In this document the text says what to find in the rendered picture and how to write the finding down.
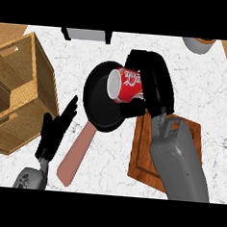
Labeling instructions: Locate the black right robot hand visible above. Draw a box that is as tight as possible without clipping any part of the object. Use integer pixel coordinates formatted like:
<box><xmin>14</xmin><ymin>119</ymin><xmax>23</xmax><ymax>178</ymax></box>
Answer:
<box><xmin>118</xmin><ymin>48</ymin><xmax>180</xmax><ymax>123</ymax></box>

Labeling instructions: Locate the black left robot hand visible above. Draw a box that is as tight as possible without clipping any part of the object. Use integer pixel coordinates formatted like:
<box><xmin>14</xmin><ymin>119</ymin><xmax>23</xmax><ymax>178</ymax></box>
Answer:
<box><xmin>34</xmin><ymin>91</ymin><xmax>80</xmax><ymax>164</ymax></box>

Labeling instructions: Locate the red soda can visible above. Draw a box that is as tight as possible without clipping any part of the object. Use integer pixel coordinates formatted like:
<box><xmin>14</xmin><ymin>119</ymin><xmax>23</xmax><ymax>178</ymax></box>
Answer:
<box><xmin>105</xmin><ymin>65</ymin><xmax>147</xmax><ymax>106</ymax></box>

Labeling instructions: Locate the brown wooden cutting board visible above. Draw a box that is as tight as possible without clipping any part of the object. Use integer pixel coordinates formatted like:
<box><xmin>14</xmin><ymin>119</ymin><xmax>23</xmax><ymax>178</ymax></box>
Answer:
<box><xmin>126</xmin><ymin>109</ymin><xmax>206</xmax><ymax>197</ymax></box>

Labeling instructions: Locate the wicker basket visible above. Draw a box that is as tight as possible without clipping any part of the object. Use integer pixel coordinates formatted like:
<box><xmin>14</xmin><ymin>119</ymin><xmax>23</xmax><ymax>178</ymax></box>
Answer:
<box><xmin>0</xmin><ymin>28</ymin><xmax>66</xmax><ymax>160</ymax></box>

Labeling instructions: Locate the grey round container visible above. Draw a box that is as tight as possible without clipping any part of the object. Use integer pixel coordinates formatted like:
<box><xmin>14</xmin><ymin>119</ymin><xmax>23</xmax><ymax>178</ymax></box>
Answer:
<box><xmin>180</xmin><ymin>37</ymin><xmax>217</xmax><ymax>57</ymax></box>

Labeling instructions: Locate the grey appliance with black legs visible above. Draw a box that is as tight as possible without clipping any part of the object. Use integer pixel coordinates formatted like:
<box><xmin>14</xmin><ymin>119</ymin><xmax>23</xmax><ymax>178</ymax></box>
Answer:
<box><xmin>60</xmin><ymin>27</ymin><xmax>114</xmax><ymax>46</ymax></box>

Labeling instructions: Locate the black pan with pink handle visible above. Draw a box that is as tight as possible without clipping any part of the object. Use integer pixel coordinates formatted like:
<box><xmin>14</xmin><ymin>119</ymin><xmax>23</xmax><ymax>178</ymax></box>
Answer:
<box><xmin>55</xmin><ymin>57</ymin><xmax>146</xmax><ymax>193</ymax></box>

